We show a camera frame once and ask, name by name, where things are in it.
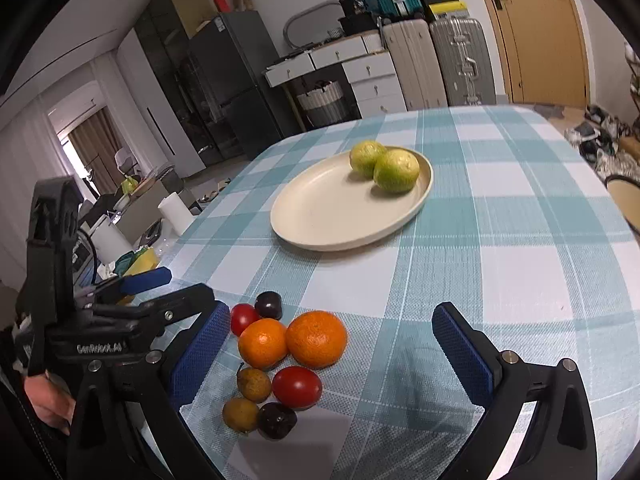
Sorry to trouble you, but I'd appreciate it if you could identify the cardboard box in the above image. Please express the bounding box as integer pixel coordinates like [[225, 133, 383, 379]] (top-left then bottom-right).
[[165, 0, 214, 38]]

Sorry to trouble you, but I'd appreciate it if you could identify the brown curtain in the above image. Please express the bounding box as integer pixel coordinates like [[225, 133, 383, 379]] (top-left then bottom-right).
[[67, 107, 126, 196]]

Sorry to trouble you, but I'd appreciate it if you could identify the wooden door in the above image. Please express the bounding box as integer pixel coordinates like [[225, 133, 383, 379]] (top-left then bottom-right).
[[467, 0, 591, 108]]

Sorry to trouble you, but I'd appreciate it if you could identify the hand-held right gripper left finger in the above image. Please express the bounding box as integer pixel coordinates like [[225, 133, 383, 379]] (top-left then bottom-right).
[[67, 302, 232, 480]]

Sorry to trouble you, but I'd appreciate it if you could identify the small brown pear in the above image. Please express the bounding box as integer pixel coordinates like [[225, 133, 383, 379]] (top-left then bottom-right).
[[236, 362, 272, 404], [222, 397, 260, 433]]

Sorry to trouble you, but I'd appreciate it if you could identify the grey refrigerator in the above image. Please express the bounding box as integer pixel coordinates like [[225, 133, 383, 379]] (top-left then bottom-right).
[[187, 10, 301, 162]]

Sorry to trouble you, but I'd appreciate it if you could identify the white laundry basket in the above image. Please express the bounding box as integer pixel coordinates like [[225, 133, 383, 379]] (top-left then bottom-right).
[[296, 80, 352, 128]]

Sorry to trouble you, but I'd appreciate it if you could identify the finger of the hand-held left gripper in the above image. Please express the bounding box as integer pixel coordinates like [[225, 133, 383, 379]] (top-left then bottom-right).
[[95, 266, 173, 306], [92, 282, 217, 338]]

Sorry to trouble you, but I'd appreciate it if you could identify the black bag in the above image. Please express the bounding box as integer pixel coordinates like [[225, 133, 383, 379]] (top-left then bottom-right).
[[338, 0, 377, 36]]

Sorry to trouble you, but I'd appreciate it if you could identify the teal checked tablecloth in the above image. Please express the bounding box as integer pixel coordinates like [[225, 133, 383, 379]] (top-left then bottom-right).
[[135, 105, 640, 480]]

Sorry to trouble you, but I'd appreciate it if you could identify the round stool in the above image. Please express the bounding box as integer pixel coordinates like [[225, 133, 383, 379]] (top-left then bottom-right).
[[604, 175, 640, 237]]

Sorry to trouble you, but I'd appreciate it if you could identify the person's left hand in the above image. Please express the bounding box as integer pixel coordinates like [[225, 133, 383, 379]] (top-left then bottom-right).
[[24, 372, 77, 436]]

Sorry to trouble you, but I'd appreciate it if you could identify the black glass cabinet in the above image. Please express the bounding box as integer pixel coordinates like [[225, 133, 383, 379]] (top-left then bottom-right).
[[134, 0, 236, 167]]

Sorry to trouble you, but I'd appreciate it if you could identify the dark purple plum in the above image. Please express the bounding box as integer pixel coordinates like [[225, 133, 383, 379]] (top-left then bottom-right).
[[256, 402, 298, 442], [254, 290, 283, 320]]

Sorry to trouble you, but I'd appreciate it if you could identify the white dresser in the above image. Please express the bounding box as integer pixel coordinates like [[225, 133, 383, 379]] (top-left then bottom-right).
[[264, 34, 407, 126]]

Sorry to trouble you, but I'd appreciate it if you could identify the white bucket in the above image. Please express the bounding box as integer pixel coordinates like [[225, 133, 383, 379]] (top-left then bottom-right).
[[92, 222, 134, 266]]

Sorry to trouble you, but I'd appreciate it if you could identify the orange mandarin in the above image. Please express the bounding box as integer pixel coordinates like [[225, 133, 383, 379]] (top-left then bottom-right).
[[237, 318, 290, 371], [285, 310, 348, 370]]

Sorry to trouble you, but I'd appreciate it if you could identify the cream oval plate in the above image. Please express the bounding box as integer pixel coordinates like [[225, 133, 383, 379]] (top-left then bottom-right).
[[270, 146, 434, 252]]

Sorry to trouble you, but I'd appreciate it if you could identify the oval mirror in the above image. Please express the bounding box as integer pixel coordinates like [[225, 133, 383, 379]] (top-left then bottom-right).
[[284, 1, 346, 51]]

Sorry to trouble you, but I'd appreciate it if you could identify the silver suitcase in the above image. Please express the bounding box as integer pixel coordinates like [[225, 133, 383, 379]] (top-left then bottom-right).
[[429, 16, 497, 107]]

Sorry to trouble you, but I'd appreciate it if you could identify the green citrus fruit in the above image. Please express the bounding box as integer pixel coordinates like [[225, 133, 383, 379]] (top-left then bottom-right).
[[373, 149, 421, 194], [349, 140, 388, 179]]

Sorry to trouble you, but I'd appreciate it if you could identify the red tomato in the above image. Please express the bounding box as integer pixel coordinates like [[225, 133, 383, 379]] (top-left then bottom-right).
[[271, 365, 322, 409], [230, 303, 262, 337]]

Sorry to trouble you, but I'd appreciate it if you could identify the pile of shoes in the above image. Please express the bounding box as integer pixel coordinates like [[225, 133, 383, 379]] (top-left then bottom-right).
[[565, 104, 640, 173]]

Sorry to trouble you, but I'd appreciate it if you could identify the cream suitcase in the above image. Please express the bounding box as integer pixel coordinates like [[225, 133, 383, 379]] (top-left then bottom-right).
[[381, 17, 448, 111]]

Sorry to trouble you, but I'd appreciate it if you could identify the paper towel roll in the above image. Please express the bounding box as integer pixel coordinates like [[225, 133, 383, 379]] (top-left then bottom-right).
[[158, 191, 195, 236]]

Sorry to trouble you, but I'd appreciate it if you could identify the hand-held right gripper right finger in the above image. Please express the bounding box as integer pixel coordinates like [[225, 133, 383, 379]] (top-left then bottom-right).
[[431, 302, 598, 480]]

